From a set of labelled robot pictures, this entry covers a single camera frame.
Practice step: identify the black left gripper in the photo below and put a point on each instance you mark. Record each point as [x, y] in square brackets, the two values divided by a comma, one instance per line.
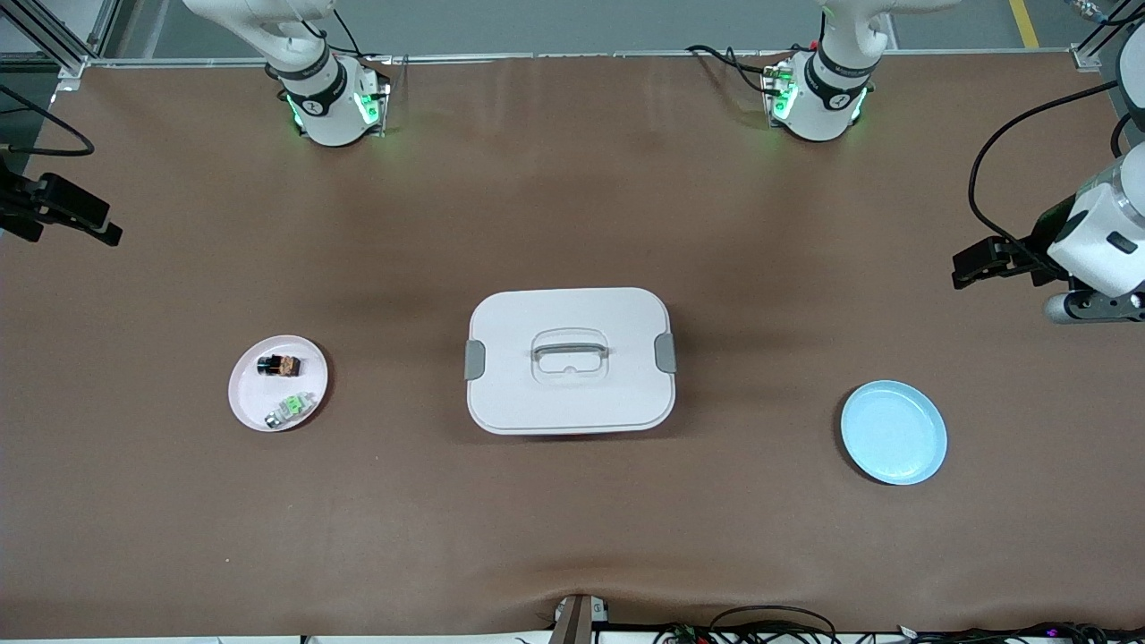
[1043, 231]

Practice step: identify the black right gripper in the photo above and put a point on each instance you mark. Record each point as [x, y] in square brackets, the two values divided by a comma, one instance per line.
[18, 202]

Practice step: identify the orange black switch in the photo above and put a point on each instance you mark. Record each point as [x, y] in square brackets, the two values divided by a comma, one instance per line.
[279, 366]

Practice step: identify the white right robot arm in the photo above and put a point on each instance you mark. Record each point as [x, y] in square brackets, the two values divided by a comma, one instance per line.
[326, 112]

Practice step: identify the light blue round plate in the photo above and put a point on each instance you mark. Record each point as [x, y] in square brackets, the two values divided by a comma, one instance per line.
[894, 434]

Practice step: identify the pink round plate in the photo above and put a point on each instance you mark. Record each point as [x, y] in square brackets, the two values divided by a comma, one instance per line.
[250, 398]

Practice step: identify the white lidded storage box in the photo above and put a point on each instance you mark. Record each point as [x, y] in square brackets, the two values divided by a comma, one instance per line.
[572, 398]

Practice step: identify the brown table mat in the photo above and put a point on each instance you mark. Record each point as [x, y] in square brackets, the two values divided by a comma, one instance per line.
[572, 528]

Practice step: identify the aluminium frame post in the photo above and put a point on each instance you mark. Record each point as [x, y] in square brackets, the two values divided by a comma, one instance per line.
[1093, 54]
[54, 40]

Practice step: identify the green switch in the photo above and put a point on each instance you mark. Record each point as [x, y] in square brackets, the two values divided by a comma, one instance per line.
[289, 409]

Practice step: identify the grey metal bracket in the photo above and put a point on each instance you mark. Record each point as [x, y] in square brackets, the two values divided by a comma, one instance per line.
[572, 622]

